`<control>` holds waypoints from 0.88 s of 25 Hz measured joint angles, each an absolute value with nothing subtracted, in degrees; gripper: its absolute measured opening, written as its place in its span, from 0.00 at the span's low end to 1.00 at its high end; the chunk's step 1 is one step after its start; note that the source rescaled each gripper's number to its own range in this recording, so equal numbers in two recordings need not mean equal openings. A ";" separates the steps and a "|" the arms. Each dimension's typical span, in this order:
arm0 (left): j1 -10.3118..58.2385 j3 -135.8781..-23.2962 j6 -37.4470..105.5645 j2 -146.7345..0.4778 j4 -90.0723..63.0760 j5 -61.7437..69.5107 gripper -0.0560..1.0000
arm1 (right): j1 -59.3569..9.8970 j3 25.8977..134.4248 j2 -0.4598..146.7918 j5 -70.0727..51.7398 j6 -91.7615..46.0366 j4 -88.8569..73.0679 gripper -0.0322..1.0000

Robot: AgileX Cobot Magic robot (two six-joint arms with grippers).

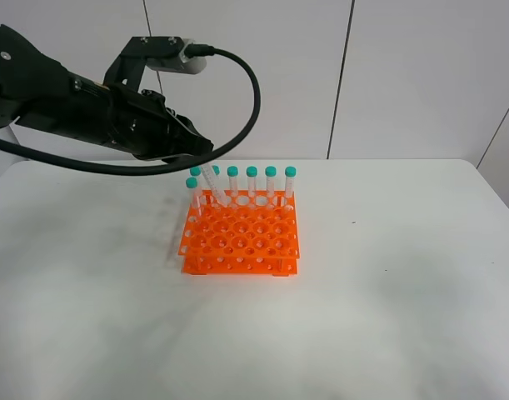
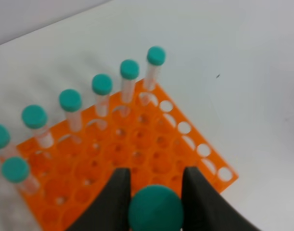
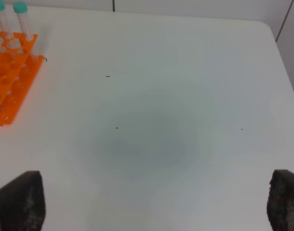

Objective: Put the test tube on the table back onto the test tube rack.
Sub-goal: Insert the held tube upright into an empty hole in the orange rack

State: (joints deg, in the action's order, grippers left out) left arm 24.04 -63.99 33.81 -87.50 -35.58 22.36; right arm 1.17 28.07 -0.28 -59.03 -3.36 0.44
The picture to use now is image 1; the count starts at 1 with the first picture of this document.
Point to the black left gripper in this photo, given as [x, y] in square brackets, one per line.
[141, 124]

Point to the teal-capped test tube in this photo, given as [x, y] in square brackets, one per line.
[211, 178]

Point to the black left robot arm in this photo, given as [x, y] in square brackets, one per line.
[38, 92]

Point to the back row tube far left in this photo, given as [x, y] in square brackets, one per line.
[195, 171]

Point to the second row tube left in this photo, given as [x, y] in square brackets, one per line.
[196, 193]

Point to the back row tube far right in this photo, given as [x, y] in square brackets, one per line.
[290, 173]

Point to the orange test tube rack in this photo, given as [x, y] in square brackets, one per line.
[252, 235]

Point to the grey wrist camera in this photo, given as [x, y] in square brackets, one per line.
[160, 54]

